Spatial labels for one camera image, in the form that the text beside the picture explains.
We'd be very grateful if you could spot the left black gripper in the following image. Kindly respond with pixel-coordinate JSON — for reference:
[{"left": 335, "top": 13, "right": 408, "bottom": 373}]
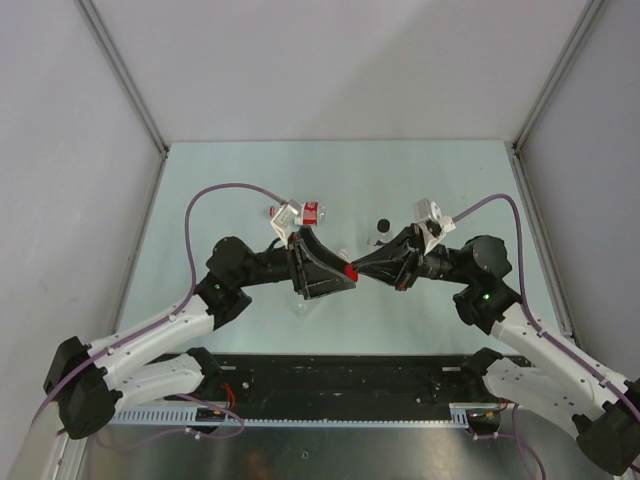
[{"left": 235, "top": 226, "right": 354, "bottom": 299}]

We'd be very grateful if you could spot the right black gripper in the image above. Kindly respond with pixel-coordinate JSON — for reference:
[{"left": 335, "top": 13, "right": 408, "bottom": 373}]
[{"left": 350, "top": 223, "right": 475, "bottom": 292}]

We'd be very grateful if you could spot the small clear blue-label bottle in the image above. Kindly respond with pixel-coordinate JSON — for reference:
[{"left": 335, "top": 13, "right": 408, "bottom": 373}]
[{"left": 367, "top": 223, "right": 393, "bottom": 250}]

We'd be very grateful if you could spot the red bottle cap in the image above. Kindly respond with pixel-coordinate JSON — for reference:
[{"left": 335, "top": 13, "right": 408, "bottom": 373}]
[{"left": 344, "top": 264, "right": 359, "bottom": 282}]

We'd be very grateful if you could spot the black bottle cap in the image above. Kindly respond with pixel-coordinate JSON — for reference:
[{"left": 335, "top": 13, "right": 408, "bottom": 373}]
[{"left": 376, "top": 219, "right": 390, "bottom": 233}]

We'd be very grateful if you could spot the large clear unlabeled bottle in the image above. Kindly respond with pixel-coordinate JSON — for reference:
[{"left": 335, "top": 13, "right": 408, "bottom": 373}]
[{"left": 292, "top": 247, "right": 350, "bottom": 317}]

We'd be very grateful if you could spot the clear red-label bottle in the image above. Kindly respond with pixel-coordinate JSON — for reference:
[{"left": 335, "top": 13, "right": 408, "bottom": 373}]
[{"left": 267, "top": 201, "right": 326, "bottom": 226}]

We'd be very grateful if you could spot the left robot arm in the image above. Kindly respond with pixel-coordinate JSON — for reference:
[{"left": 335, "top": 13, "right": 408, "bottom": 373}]
[{"left": 43, "top": 227, "right": 358, "bottom": 440}]

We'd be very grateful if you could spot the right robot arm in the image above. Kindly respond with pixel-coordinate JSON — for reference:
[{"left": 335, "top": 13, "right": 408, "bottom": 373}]
[{"left": 353, "top": 225, "right": 639, "bottom": 476}]

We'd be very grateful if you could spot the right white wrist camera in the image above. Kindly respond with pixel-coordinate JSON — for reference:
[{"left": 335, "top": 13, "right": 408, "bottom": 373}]
[{"left": 413, "top": 198, "right": 456, "bottom": 253}]

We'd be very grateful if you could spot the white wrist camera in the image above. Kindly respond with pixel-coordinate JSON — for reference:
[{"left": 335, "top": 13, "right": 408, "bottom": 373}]
[
  {"left": 269, "top": 200, "right": 302, "bottom": 244},
  {"left": 413, "top": 198, "right": 456, "bottom": 253}
]

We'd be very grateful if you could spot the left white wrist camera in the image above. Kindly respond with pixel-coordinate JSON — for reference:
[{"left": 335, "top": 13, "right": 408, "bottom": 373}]
[{"left": 269, "top": 200, "right": 302, "bottom": 244}]

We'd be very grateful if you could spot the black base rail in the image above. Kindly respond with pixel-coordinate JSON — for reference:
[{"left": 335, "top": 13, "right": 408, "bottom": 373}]
[{"left": 195, "top": 355, "right": 497, "bottom": 423}]

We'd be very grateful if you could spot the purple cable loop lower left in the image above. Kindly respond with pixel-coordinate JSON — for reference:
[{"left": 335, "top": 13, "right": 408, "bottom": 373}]
[{"left": 94, "top": 394, "right": 246, "bottom": 452}]

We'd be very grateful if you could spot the purple cable loop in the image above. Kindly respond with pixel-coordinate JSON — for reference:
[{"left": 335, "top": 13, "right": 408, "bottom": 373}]
[
  {"left": 94, "top": 394, "right": 246, "bottom": 452},
  {"left": 479, "top": 404, "right": 546, "bottom": 480}
]

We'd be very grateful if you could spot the grey slotted cable duct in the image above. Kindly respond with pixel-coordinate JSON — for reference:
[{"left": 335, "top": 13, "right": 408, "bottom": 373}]
[{"left": 114, "top": 403, "right": 481, "bottom": 430}]

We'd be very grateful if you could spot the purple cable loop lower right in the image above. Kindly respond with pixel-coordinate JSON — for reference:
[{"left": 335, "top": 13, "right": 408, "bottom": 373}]
[{"left": 479, "top": 404, "right": 546, "bottom": 480}]

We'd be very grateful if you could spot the right aluminium frame post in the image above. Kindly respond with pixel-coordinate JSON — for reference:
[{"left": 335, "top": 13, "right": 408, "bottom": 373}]
[{"left": 511, "top": 0, "right": 611, "bottom": 153}]

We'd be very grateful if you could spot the aluminium frame post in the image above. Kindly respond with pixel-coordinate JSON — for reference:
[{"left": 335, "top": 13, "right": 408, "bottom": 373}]
[
  {"left": 74, "top": 0, "right": 169, "bottom": 156},
  {"left": 511, "top": 0, "right": 611, "bottom": 153}
]

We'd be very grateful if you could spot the left aluminium frame post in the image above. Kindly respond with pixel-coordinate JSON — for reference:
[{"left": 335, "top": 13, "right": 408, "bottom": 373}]
[{"left": 74, "top": 0, "right": 169, "bottom": 156}]

